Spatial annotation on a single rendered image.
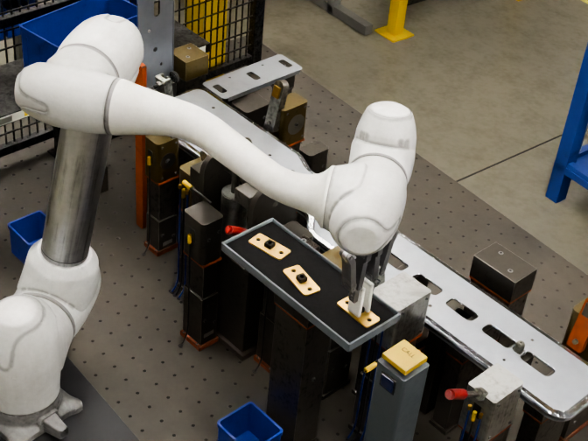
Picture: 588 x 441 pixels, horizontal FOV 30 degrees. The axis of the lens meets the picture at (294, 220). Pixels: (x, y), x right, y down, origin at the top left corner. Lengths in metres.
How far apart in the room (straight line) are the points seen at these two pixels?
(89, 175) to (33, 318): 0.31
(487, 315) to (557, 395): 0.25
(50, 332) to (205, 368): 0.47
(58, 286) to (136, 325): 0.39
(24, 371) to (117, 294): 0.57
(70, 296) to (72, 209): 0.21
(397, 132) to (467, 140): 3.00
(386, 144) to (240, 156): 0.24
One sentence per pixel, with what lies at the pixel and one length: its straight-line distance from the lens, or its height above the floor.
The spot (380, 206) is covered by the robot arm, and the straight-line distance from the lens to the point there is 1.67.
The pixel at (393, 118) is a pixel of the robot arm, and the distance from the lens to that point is 1.79.
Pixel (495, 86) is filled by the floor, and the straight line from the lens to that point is 5.22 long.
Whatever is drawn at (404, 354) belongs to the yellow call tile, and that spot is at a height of 1.16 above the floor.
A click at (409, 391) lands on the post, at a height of 1.10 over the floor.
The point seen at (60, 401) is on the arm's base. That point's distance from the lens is 2.41.
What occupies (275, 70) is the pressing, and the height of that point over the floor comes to 1.00.
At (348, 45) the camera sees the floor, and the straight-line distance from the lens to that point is 5.36.
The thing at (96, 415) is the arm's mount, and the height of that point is 0.76.
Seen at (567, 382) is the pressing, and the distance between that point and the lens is 2.29.
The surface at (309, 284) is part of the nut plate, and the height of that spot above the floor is 1.16.
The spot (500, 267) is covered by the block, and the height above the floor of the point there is 1.03.
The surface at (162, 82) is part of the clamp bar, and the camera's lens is 2.61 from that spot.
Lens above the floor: 2.56
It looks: 38 degrees down
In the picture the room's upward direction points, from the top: 6 degrees clockwise
